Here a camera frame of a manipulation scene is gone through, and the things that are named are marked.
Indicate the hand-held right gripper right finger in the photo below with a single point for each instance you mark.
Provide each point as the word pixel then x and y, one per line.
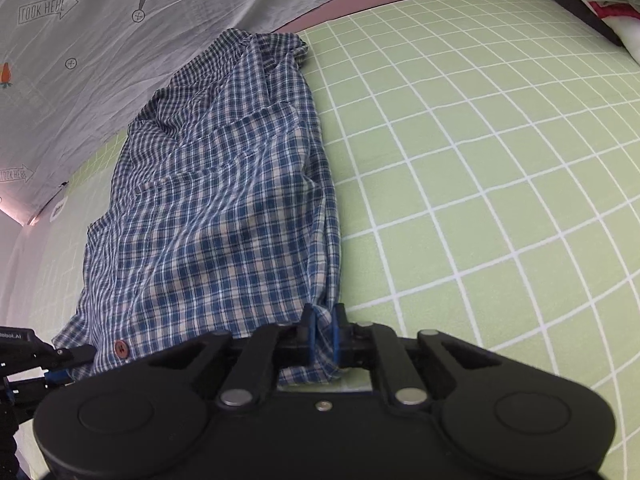
pixel 337 334

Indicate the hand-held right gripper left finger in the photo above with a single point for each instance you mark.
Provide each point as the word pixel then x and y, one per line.
pixel 311 332

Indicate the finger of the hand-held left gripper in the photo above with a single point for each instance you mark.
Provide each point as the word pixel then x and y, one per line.
pixel 59 377
pixel 75 355

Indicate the blue plaid shirt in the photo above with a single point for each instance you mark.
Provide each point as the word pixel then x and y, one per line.
pixel 210 210

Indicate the translucent plastic sheet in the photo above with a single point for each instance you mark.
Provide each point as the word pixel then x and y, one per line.
pixel 30 270

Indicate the green grid mat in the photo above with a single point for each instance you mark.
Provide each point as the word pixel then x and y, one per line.
pixel 475 185

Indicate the white printed bed sheet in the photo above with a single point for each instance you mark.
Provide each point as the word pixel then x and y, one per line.
pixel 100 85

